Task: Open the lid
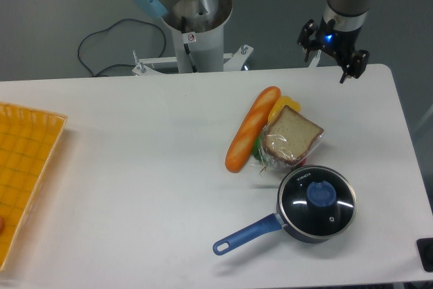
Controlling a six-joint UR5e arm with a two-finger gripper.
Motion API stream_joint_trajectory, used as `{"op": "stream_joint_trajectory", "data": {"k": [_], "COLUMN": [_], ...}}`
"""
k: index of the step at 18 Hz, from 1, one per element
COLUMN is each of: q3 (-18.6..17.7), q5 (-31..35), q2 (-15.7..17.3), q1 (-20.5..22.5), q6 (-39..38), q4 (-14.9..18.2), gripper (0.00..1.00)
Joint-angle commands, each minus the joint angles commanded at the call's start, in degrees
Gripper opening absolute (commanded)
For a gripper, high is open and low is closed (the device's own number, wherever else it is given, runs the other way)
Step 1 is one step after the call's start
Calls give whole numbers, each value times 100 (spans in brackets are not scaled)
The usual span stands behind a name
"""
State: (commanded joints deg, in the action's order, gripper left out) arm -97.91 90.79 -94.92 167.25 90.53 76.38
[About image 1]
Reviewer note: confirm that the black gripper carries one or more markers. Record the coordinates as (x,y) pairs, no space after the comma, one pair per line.
(338,44)

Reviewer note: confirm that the glass pot lid blue knob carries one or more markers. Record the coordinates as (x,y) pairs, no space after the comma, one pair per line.
(317,201)

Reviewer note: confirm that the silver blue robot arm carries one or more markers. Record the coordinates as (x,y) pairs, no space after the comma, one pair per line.
(342,15)

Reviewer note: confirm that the yellow toy bell pepper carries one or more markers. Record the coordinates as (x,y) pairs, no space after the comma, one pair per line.
(280,104)

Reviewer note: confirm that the bagged bread slice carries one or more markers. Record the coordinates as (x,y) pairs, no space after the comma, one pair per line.
(288,139)

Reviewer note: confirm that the orange toy baguette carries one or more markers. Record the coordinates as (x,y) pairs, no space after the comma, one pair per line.
(241,146)

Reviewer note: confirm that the green toy vegetable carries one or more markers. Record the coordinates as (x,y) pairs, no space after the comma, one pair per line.
(256,150)

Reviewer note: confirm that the black device at edge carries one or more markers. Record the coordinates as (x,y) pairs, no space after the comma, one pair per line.
(425,248)

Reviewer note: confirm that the orange plastic basket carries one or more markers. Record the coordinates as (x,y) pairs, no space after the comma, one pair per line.
(29,137)

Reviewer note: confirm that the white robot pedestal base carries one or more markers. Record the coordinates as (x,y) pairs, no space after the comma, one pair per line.
(197,29)

